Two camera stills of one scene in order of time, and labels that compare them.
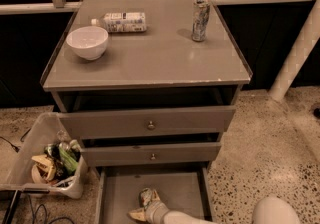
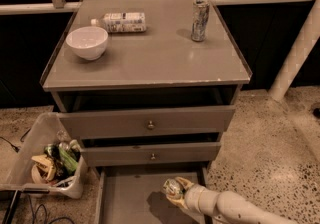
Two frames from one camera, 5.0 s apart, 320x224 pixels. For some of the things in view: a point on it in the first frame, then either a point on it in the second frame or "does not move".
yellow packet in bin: [43, 169] does not move
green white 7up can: [145, 197] → [173, 188]
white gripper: [156, 210] → [192, 197]
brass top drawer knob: [151, 126] does not move
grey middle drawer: [151, 154] does not move
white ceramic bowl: [88, 42] does not move
